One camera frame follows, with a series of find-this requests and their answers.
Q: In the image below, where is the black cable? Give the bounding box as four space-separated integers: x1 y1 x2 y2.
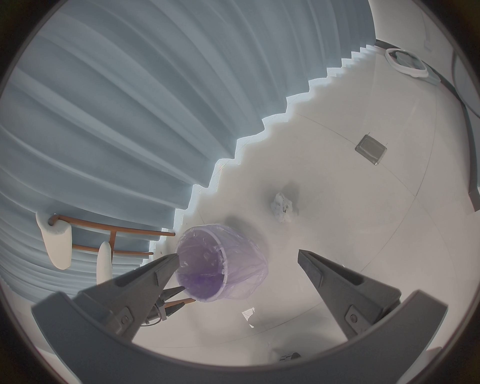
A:
451 50 480 212

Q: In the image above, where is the purple plastic bag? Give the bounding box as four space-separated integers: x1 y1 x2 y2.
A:
175 224 270 302

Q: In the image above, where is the white rimmed flat device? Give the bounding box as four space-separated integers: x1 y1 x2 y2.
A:
384 48 439 85

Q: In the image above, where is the crumpled white paper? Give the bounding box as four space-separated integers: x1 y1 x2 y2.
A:
271 192 295 223

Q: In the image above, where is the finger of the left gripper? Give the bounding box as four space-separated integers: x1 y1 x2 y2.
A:
161 286 187 303

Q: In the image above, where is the blue-green curtain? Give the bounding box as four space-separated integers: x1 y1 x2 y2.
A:
0 0 377 306

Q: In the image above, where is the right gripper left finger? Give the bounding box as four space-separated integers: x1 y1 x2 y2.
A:
72 253 180 342

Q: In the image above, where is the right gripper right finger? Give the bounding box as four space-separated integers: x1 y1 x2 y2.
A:
297 249 402 340

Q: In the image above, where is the white trash bin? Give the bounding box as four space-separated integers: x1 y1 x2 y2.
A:
176 225 230 302

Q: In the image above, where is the white cushioned wooden chair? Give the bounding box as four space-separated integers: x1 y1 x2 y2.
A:
35 212 197 313

